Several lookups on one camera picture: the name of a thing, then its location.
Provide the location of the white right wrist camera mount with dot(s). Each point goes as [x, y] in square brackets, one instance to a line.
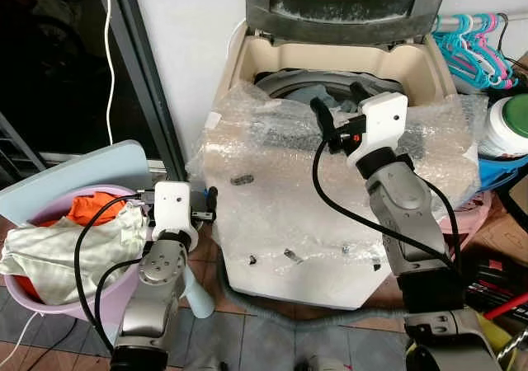
[381, 122]

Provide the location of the orange garment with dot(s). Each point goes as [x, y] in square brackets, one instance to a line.
[95, 208]

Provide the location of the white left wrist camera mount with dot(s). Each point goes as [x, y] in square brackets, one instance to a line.
[173, 206]

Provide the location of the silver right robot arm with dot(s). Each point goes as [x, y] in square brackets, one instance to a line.
[404, 210]

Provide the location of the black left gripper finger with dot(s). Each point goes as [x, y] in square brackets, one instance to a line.
[212, 194]
[210, 215]

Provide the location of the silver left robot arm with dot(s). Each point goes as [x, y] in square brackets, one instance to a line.
[157, 280]

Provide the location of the pink plastic stool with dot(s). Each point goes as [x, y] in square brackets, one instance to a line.
[472, 214]

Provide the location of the clear bubble wrap sheet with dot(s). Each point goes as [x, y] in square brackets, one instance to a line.
[264, 181]

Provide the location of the red and black toolbox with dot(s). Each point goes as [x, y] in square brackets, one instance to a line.
[499, 276]

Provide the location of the pink plastic laundry basin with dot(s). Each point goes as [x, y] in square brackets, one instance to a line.
[74, 309]

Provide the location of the grey garment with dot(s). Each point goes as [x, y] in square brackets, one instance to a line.
[346, 107]

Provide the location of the dark metal rack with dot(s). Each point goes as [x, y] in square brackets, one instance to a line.
[16, 152]

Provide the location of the blue plastic basin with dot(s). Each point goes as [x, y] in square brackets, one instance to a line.
[503, 173]

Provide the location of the grey right robot foot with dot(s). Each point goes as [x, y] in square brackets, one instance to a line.
[323, 364]

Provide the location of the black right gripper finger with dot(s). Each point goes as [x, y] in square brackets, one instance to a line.
[322, 117]
[360, 91]

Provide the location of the dark metal door frame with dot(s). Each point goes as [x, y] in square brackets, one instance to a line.
[144, 74]

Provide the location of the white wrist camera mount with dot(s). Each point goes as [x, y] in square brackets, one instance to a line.
[173, 206]
[381, 122]

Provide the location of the beige top-load washing machine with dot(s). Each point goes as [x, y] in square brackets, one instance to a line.
[322, 284]

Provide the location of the yellow plastic dustpan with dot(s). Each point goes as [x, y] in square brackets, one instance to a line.
[493, 330]

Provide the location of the silver hanger rail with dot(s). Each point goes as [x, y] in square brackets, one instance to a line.
[450, 22]

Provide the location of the cream white garment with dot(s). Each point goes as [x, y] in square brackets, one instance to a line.
[49, 255]

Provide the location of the grey washer lid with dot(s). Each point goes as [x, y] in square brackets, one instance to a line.
[346, 21]

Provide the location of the light blue plastic chair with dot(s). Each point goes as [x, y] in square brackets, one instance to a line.
[74, 169]

